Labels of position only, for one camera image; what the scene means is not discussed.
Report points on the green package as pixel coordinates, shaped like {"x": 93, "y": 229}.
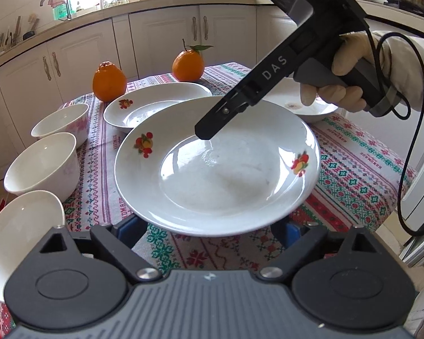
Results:
{"x": 62, "y": 11}

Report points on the person's right hand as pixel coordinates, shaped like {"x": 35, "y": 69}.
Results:
{"x": 353, "y": 53}

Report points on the white bowl with pink print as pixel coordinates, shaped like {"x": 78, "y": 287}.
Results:
{"x": 42, "y": 166}
{"x": 62, "y": 120}
{"x": 17, "y": 236}

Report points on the kitchen countertop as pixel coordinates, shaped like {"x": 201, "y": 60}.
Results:
{"x": 169, "y": 0}

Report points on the orange with bumpy top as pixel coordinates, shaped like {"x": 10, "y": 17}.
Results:
{"x": 109, "y": 83}

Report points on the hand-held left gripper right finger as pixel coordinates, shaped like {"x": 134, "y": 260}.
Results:
{"x": 292, "y": 233}

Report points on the glass jar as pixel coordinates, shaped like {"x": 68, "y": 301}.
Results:
{"x": 116, "y": 0}

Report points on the white kitchen cabinets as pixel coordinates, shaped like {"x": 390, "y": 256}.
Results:
{"x": 84, "y": 53}

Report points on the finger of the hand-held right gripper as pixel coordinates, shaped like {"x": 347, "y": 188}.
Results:
{"x": 215, "y": 120}

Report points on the white plate with brown stain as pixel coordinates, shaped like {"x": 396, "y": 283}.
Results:
{"x": 282, "y": 103}

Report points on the patterned tablecloth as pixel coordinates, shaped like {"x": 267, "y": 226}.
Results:
{"x": 346, "y": 169}

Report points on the person's right forearm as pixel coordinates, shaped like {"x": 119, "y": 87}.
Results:
{"x": 417, "y": 77}

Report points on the large white fruit-print plate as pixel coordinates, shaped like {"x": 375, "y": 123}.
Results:
{"x": 215, "y": 183}

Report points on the orange with green leaf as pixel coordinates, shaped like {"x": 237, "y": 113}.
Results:
{"x": 187, "y": 65}

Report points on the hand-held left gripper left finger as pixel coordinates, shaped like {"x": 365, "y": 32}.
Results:
{"x": 129, "y": 231}

